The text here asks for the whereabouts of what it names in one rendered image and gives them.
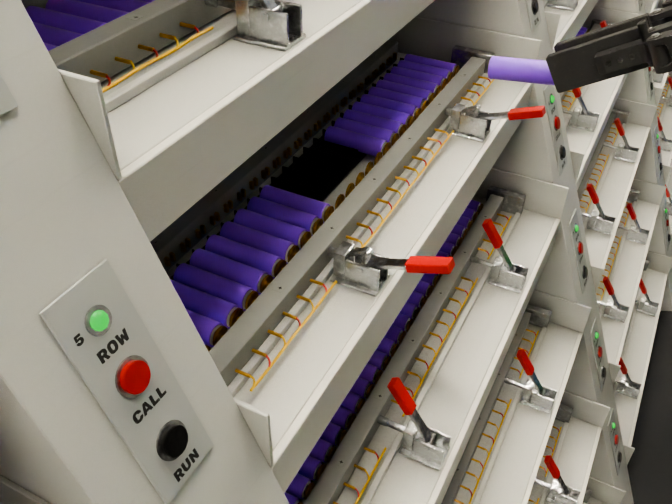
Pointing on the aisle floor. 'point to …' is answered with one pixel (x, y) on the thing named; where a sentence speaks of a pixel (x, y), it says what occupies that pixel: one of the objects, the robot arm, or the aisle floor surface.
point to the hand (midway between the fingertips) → (601, 54)
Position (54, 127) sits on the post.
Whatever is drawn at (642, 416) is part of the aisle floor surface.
